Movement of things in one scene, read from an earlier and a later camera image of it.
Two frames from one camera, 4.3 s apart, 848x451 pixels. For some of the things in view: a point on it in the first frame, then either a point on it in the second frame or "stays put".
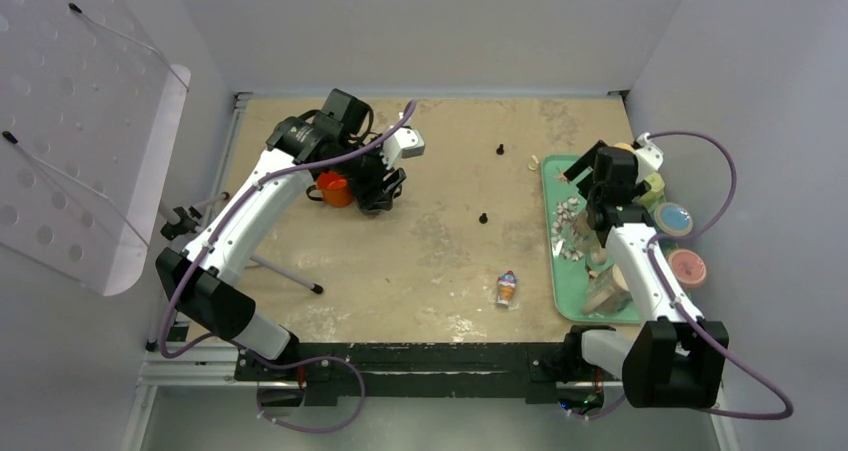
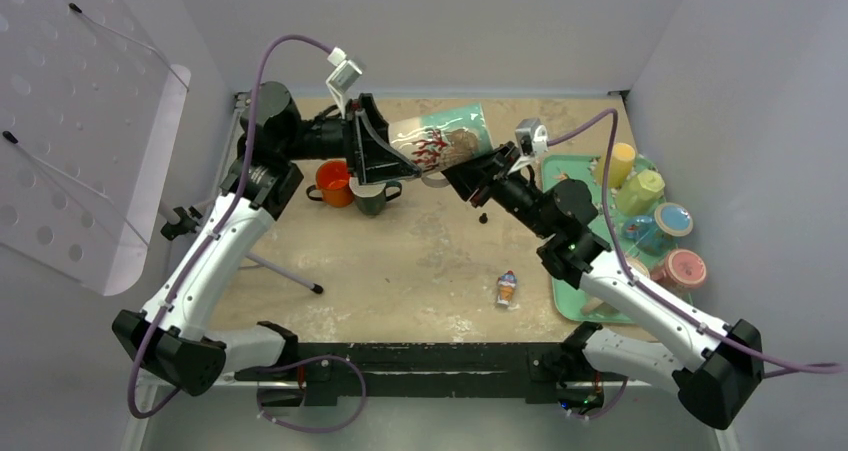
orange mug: x=332 y=188 stays put
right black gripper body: x=586 y=161 → x=509 y=190
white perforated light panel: x=90 y=109 stays put
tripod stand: x=186 y=223 stays put
